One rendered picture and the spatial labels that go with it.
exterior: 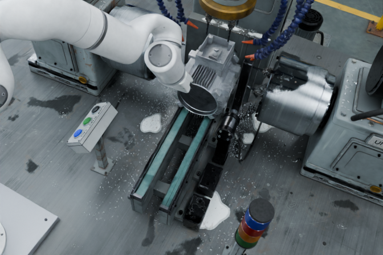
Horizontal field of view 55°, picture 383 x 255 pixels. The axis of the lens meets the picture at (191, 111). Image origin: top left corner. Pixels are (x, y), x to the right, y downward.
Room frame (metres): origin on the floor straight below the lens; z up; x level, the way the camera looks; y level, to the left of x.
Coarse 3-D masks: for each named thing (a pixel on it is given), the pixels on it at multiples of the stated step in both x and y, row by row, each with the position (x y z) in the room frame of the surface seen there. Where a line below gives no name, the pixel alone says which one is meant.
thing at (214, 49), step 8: (208, 40) 1.00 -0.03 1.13; (216, 40) 1.01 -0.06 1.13; (224, 40) 1.00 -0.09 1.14; (200, 48) 0.93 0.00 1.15; (208, 48) 0.97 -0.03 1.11; (216, 48) 0.96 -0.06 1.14; (224, 48) 0.98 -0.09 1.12; (232, 48) 0.96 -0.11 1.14; (200, 56) 0.90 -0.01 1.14; (208, 56) 0.93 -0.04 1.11; (216, 56) 0.92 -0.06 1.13; (224, 56) 0.94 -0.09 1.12; (232, 56) 0.97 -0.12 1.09; (200, 64) 0.90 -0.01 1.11; (208, 64) 0.89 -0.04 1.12; (216, 64) 0.88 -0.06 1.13; (224, 64) 0.89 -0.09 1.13; (216, 72) 0.88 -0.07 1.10
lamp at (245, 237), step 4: (240, 224) 0.35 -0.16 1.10; (240, 228) 0.34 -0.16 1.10; (240, 232) 0.34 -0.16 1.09; (244, 232) 0.33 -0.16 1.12; (244, 236) 0.32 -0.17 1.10; (248, 236) 0.32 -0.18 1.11; (260, 236) 0.33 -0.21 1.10; (244, 240) 0.32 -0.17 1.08; (248, 240) 0.32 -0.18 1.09; (252, 240) 0.32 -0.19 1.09; (256, 240) 0.32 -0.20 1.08
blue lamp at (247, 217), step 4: (248, 212) 0.34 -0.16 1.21; (248, 216) 0.34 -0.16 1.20; (248, 220) 0.33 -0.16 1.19; (252, 220) 0.33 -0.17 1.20; (248, 224) 0.33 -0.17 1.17; (252, 224) 0.32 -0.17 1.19; (256, 224) 0.32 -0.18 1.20; (260, 224) 0.32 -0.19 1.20; (264, 224) 0.32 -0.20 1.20; (268, 224) 0.33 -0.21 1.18; (252, 228) 0.32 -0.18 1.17; (256, 228) 0.32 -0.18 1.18; (260, 228) 0.32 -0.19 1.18; (264, 228) 0.32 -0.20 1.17
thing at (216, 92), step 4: (236, 56) 0.98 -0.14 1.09; (232, 60) 0.96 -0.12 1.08; (236, 60) 0.96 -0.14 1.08; (216, 88) 0.81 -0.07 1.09; (212, 92) 0.80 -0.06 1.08; (216, 92) 0.79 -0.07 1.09; (220, 92) 0.81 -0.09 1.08; (216, 96) 0.79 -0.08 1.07; (180, 104) 0.83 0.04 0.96; (208, 116) 0.80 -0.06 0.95; (212, 116) 0.79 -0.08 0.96
